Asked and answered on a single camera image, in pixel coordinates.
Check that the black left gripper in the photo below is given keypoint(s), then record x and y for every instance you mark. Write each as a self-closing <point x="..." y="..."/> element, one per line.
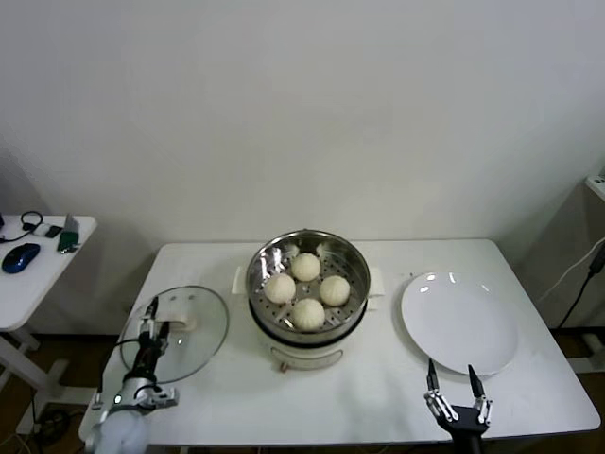
<point x="147" y="359"/>

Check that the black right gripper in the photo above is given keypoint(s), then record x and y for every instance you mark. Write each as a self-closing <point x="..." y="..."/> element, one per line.
<point x="465" y="425"/>

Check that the white steamed baozi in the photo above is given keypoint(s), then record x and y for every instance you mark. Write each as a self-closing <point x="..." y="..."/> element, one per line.
<point x="307" y="314"/>
<point x="306" y="266"/>
<point x="280" y="288"/>
<point x="334" y="289"/>

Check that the stainless steel steamer basket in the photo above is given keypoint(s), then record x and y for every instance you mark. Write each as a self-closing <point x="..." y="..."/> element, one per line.
<point x="354" y="284"/>

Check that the white round plate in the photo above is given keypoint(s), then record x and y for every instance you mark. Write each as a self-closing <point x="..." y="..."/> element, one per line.
<point x="454" y="321"/>

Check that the green and grey tool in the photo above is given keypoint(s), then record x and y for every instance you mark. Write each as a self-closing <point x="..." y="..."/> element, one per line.
<point x="68" y="236"/>

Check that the white side table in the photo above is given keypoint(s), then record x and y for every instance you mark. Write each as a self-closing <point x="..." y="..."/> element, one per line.
<point x="28" y="293"/>

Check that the small black gadget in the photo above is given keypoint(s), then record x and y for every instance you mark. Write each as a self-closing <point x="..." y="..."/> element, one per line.
<point x="55" y="231"/>

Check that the white stand foot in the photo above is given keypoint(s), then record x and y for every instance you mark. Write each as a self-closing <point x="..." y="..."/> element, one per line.
<point x="593" y="340"/>

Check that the white electric pot base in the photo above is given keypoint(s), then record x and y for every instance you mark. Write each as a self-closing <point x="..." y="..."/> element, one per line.
<point x="307" y="354"/>

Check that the small white gadget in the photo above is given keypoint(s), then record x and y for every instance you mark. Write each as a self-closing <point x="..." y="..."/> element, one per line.
<point x="41" y="230"/>

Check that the blue computer mouse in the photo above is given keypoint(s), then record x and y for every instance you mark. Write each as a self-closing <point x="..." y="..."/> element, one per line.
<point x="20" y="256"/>

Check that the white power strip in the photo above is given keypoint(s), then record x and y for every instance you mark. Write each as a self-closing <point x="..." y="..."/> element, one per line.
<point x="596" y="180"/>

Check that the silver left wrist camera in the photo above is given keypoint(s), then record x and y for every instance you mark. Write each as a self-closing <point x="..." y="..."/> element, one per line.
<point x="158" y="396"/>

